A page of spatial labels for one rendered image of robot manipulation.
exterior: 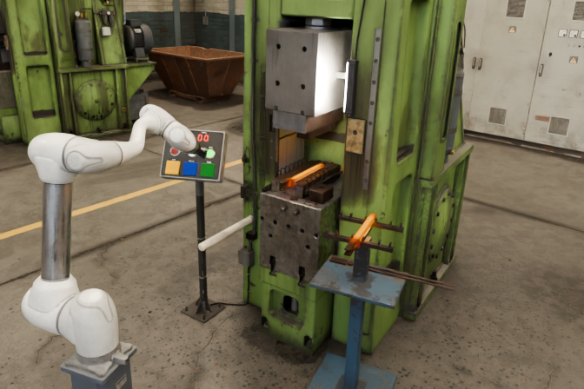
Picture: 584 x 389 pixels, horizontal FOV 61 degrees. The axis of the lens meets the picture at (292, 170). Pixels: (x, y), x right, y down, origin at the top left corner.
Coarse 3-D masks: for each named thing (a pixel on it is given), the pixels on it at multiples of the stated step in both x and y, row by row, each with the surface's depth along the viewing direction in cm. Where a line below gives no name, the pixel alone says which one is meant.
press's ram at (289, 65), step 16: (272, 32) 242; (288, 32) 237; (304, 32) 232; (320, 32) 230; (336, 32) 243; (352, 32) 257; (272, 48) 244; (288, 48) 239; (304, 48) 235; (320, 48) 232; (336, 48) 246; (272, 64) 247; (288, 64) 242; (304, 64) 237; (320, 64) 236; (336, 64) 250; (272, 80) 250; (288, 80) 244; (304, 80) 239; (320, 80) 239; (336, 80) 253; (272, 96) 252; (288, 96) 247; (304, 96) 242; (320, 96) 242; (336, 96) 257; (304, 112) 244; (320, 112) 246
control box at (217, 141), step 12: (192, 132) 275; (204, 132) 274; (216, 132) 273; (168, 144) 275; (204, 144) 273; (216, 144) 272; (168, 156) 274; (180, 156) 273; (192, 156) 272; (216, 156) 271; (180, 168) 272; (216, 168) 269; (192, 180) 274; (204, 180) 269; (216, 180) 268
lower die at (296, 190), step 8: (296, 168) 285; (304, 168) 282; (320, 168) 280; (328, 168) 283; (336, 168) 287; (280, 176) 272; (288, 176) 269; (304, 176) 267; (312, 176) 270; (272, 184) 268; (296, 184) 259; (304, 184) 258; (312, 184) 265; (280, 192) 266; (288, 192) 263; (296, 192) 260
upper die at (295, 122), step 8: (280, 112) 252; (288, 112) 250; (328, 112) 264; (336, 112) 272; (280, 120) 254; (288, 120) 251; (296, 120) 248; (304, 120) 245; (312, 120) 251; (320, 120) 258; (328, 120) 266; (336, 120) 274; (280, 128) 255; (288, 128) 252; (296, 128) 249; (304, 128) 247; (312, 128) 252
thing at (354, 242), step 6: (372, 216) 234; (366, 222) 227; (372, 222) 231; (360, 228) 221; (366, 228) 222; (360, 234) 216; (348, 240) 211; (354, 240) 210; (360, 240) 214; (348, 246) 205; (354, 246) 206; (348, 252) 203
